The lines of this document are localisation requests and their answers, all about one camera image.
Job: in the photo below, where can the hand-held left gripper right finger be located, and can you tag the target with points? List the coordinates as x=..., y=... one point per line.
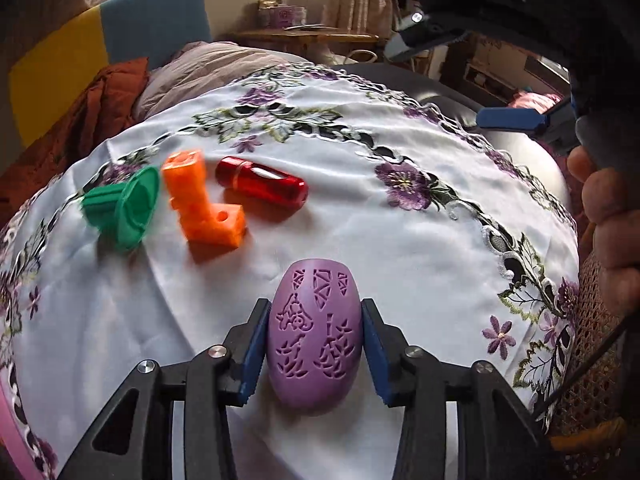
x=375, y=350

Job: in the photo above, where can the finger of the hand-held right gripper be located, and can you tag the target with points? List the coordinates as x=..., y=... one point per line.
x=405, y=45
x=505, y=119

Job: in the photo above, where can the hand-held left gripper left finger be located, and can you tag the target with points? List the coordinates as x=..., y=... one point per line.
x=252, y=355

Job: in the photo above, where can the lilac patterned oval piece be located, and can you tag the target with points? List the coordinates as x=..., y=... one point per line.
x=315, y=340

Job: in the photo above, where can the orange plastic block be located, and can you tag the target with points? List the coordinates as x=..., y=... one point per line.
x=200, y=200

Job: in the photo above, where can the red metallic cylinder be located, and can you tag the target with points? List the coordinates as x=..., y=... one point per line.
x=260, y=182

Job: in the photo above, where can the teal plastic funnel piece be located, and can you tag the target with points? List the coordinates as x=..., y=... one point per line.
x=130, y=210

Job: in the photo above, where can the person's right hand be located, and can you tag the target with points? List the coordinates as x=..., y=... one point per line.
x=610, y=220

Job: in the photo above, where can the pink blanket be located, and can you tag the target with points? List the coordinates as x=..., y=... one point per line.
x=530, y=101

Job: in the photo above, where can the white shelf unit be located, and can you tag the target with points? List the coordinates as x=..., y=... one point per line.
x=492, y=77

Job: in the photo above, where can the black padded massage table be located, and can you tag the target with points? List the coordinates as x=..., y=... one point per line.
x=525, y=160

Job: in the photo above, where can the white floral embroidered tablecloth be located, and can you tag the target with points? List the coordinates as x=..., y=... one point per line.
x=400, y=270

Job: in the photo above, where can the wooden desk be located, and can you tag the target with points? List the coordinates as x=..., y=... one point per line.
x=300, y=36

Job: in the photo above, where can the purple gift box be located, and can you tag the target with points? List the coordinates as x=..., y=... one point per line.
x=282, y=15

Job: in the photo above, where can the pale pink duvet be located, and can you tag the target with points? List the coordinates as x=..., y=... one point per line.
x=210, y=65

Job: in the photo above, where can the woven rattan chair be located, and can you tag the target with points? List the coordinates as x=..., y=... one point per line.
x=585, y=340

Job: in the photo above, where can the grey yellow blue headboard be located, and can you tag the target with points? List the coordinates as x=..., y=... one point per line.
x=150, y=15

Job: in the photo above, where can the rust-brown quilted jacket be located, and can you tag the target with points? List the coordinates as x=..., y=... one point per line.
x=95, y=110

